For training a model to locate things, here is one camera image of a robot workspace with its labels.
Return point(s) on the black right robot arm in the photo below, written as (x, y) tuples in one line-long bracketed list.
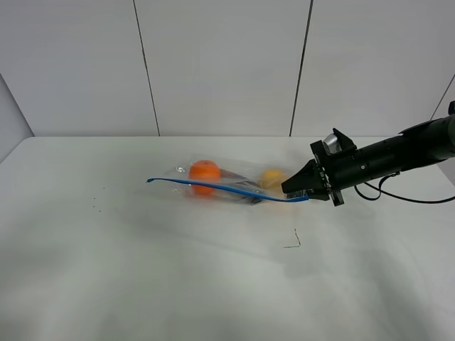
[(422, 145)]

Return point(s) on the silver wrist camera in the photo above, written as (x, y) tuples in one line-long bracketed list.
[(331, 144)]

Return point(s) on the dark purple eggplant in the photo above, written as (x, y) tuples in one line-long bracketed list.
[(237, 181)]

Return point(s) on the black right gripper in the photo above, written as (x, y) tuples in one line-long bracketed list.
[(309, 178)]

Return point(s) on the orange fruit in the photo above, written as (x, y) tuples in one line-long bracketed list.
[(204, 171)]

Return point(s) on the clear zip bag blue seal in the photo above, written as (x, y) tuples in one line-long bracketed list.
[(176, 179)]

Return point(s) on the yellow fruit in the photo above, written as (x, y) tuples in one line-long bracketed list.
[(272, 178)]

